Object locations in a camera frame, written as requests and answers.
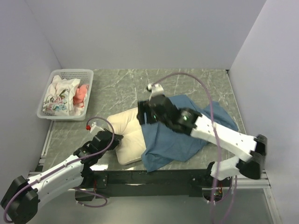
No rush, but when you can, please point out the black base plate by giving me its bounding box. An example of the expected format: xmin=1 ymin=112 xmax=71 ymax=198
xmin=80 ymin=169 xmax=213 ymax=197

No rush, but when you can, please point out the pink cloth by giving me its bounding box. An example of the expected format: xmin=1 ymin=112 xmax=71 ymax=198
xmin=73 ymin=84 xmax=89 ymax=108

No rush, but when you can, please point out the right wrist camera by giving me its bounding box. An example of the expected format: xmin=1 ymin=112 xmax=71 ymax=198
xmin=146 ymin=84 xmax=164 ymax=100

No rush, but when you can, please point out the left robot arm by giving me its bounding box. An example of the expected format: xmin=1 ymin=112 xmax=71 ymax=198
xmin=0 ymin=129 xmax=123 ymax=224

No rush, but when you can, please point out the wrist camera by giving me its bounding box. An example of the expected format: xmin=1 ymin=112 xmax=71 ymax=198
xmin=85 ymin=122 xmax=104 ymax=135
xmin=146 ymin=84 xmax=164 ymax=100

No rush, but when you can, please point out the white printed cloth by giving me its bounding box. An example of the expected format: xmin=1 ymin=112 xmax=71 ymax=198
xmin=42 ymin=75 xmax=80 ymax=116

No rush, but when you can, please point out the blue pillowcase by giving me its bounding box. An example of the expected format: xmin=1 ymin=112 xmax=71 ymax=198
xmin=141 ymin=95 xmax=239 ymax=172

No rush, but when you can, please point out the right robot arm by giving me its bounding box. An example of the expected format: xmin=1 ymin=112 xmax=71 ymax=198
xmin=137 ymin=95 xmax=268 ymax=186

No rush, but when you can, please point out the white plastic basket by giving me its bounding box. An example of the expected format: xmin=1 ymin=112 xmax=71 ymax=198
xmin=36 ymin=69 xmax=93 ymax=121

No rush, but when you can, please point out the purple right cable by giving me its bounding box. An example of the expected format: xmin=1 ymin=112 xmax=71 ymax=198
xmin=153 ymin=72 xmax=239 ymax=224

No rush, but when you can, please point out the purple cable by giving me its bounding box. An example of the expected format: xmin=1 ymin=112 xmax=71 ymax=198
xmin=3 ymin=117 xmax=115 ymax=222
xmin=153 ymin=72 xmax=239 ymax=224

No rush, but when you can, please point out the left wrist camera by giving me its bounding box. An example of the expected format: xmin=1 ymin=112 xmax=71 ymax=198
xmin=85 ymin=122 xmax=104 ymax=135

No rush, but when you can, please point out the cream pillow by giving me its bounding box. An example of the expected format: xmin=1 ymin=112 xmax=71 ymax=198
xmin=107 ymin=107 xmax=146 ymax=165

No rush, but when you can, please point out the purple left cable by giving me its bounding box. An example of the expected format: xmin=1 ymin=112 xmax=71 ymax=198
xmin=3 ymin=117 xmax=115 ymax=222

